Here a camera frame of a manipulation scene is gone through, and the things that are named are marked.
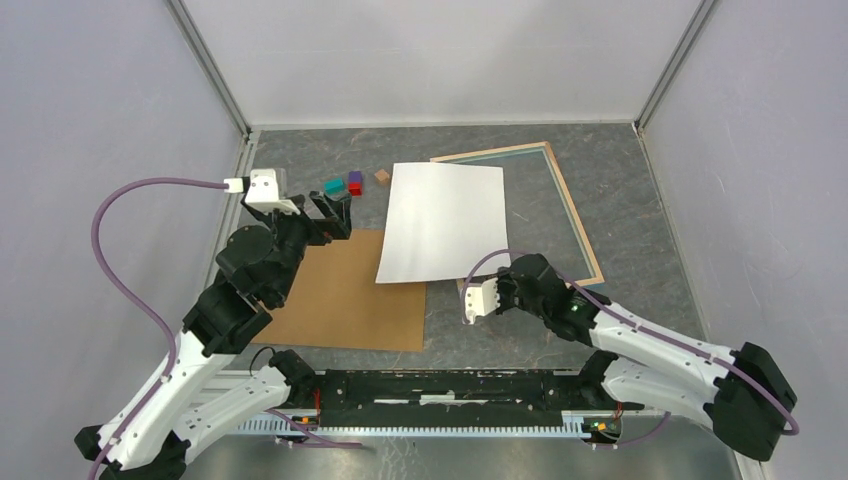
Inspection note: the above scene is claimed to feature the brown cardboard backing board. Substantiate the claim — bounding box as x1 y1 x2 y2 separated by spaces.
253 229 426 352

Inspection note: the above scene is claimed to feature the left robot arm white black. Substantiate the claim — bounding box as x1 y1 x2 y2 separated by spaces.
75 191 352 479

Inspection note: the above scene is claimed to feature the natural wooden cube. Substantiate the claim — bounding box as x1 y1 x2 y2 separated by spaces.
374 169 391 186

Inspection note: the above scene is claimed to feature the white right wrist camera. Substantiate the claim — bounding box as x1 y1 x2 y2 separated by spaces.
459 278 500 325

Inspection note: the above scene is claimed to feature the colourful balloon photo print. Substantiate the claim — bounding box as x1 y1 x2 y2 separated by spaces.
376 162 508 284

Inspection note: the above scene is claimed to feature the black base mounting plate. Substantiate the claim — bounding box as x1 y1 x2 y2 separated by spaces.
277 369 645 427

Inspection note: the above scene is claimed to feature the teal wooden block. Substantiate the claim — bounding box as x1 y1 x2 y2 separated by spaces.
324 177 347 195

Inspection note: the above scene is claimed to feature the red wooden block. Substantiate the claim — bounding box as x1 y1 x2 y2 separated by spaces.
347 182 363 197

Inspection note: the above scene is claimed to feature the aluminium rail base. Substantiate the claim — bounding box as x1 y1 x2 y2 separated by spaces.
148 368 753 439

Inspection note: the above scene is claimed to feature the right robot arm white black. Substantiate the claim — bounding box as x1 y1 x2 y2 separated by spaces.
495 254 800 462

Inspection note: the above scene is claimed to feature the wooden picture frame teal edge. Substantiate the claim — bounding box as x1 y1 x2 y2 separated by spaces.
432 141 605 287

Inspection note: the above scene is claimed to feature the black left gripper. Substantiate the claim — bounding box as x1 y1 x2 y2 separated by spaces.
256 188 354 301

